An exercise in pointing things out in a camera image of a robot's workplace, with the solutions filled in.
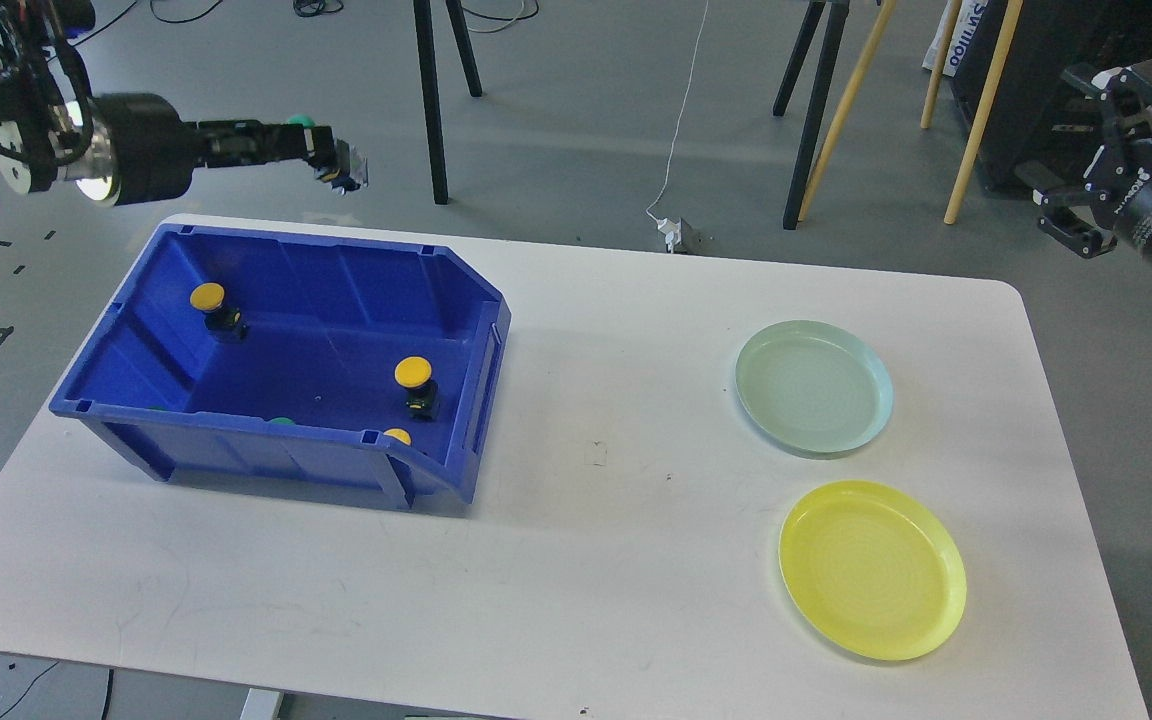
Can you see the yellow button front edge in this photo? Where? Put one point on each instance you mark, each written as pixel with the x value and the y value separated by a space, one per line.
pixel 399 435

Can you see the black equipment cabinet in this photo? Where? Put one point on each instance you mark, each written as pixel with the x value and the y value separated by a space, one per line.
pixel 1037 115

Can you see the green push button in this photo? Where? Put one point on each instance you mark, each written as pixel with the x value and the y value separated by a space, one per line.
pixel 336 162

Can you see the white table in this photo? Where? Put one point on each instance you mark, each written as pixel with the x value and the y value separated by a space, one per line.
pixel 619 558

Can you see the black tripod left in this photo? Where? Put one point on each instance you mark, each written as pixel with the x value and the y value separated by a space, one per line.
pixel 422 12

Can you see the yellow plate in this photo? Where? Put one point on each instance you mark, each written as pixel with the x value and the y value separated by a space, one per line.
pixel 872 570

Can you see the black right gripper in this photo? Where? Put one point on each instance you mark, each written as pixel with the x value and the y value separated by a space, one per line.
pixel 1113 203

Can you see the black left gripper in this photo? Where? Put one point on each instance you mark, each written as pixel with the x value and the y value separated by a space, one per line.
pixel 150 154

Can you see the blue plastic storage bin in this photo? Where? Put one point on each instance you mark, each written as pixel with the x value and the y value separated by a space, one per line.
pixel 328 319

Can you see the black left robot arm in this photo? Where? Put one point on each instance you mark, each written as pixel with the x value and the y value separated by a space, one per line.
pixel 46 97

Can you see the light green plate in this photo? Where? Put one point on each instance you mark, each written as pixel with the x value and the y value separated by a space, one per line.
pixel 813 389

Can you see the yellow button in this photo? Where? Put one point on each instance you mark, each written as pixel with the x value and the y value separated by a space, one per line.
pixel 414 374
pixel 224 321

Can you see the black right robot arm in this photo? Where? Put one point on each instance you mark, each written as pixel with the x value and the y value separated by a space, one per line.
pixel 1112 202

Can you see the white power adapter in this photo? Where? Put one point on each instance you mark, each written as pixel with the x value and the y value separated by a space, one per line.
pixel 679 237

